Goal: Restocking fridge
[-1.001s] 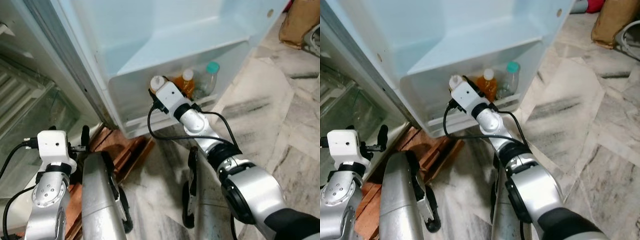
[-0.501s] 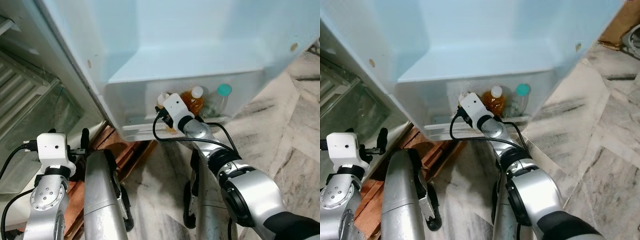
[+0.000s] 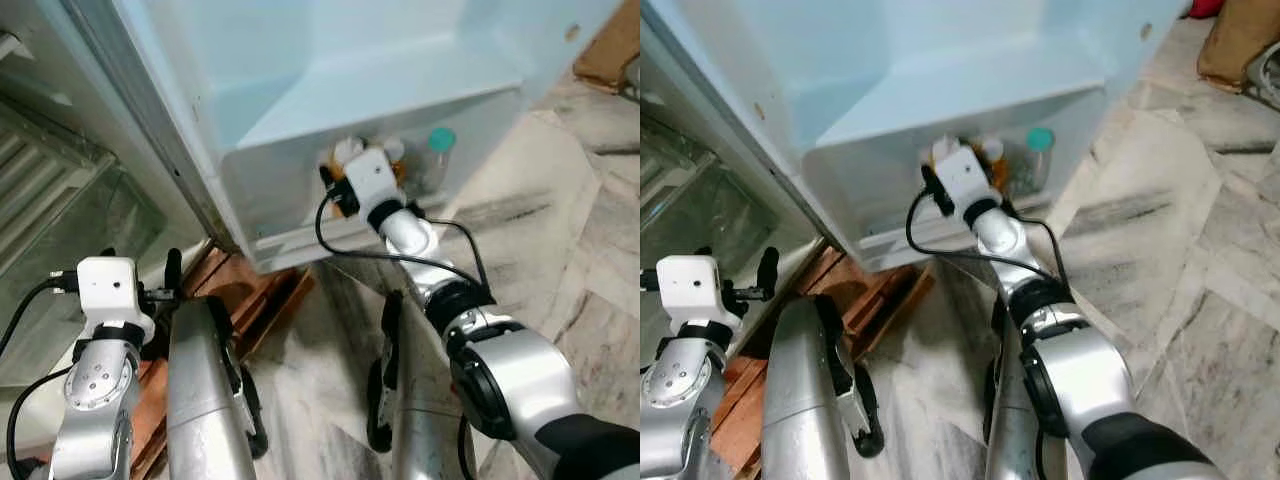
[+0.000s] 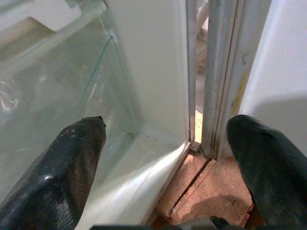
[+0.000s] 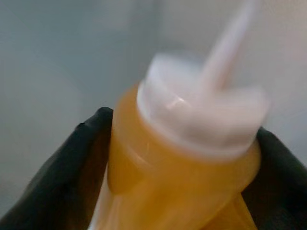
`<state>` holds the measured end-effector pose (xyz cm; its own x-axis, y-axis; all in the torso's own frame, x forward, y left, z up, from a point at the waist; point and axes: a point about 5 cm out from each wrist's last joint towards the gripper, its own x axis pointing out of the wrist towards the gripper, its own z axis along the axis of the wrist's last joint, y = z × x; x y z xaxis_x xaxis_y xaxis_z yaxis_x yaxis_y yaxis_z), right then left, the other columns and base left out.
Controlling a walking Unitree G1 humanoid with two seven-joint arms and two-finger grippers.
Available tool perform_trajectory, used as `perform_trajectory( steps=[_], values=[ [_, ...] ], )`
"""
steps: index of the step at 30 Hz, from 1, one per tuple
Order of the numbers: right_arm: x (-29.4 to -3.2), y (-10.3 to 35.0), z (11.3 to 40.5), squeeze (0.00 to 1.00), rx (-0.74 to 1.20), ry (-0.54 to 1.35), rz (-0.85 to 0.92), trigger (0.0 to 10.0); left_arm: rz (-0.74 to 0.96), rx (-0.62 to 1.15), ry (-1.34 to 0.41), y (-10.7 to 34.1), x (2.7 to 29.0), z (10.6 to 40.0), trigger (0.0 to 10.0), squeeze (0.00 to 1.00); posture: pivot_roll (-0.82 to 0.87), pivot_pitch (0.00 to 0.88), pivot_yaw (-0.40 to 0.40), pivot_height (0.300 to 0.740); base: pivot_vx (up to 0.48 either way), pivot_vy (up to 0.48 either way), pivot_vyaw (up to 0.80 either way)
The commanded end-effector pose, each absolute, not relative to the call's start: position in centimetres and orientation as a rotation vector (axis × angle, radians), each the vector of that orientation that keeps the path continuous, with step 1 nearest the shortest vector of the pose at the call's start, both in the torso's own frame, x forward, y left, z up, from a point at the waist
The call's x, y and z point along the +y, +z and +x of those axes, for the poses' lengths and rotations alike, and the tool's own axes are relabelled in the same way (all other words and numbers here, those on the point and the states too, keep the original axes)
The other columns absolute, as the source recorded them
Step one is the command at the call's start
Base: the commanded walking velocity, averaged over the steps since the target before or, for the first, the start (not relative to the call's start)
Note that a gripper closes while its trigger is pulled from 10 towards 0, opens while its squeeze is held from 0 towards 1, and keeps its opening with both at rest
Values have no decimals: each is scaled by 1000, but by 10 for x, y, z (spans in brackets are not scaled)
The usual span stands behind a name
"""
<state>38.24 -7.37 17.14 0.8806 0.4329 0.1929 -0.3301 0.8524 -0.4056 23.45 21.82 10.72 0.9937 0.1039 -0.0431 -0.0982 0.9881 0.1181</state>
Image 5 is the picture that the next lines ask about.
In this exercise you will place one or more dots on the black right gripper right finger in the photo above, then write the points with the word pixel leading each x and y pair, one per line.
pixel 280 182

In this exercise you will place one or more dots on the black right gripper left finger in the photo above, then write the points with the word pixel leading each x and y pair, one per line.
pixel 60 172

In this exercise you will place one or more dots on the yellow squeeze bottle white cap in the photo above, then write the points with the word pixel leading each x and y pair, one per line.
pixel 182 153

